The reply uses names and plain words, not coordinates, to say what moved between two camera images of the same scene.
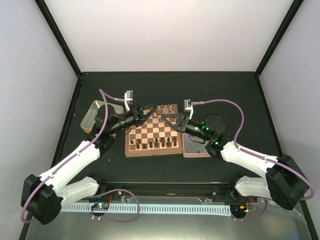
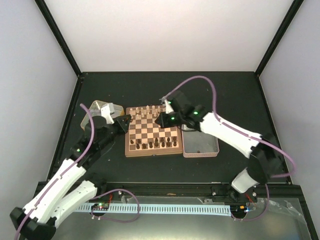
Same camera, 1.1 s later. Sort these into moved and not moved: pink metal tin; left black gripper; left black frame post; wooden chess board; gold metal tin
Moved: left black gripper
Not moved: left black frame post; gold metal tin; pink metal tin; wooden chess board
